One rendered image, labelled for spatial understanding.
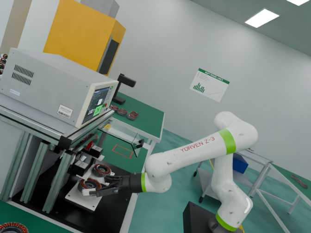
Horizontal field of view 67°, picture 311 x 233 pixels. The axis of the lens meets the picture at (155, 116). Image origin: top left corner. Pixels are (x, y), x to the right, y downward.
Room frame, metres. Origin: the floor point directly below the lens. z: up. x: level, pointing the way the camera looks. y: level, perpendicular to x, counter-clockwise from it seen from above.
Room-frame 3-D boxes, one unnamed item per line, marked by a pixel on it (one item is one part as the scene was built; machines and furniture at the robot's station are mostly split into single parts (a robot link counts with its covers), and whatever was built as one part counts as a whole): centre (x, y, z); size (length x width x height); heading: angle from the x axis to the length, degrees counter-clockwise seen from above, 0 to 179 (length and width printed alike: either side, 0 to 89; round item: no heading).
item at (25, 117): (1.16, 0.47, 1.09); 0.68 x 0.44 x 0.05; 1
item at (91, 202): (1.04, 0.15, 0.78); 0.15 x 0.15 x 0.01; 1
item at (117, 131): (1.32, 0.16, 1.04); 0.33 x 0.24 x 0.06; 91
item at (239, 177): (3.51, -1.36, 0.51); 1.01 x 0.60 x 1.01; 1
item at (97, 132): (1.16, 0.25, 1.03); 0.62 x 0.01 x 0.03; 1
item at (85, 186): (1.04, 0.15, 0.83); 0.11 x 0.11 x 0.04
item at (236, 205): (1.18, -0.59, 0.99); 0.16 x 0.13 x 0.19; 21
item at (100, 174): (1.28, 0.16, 0.80); 0.11 x 0.11 x 0.04
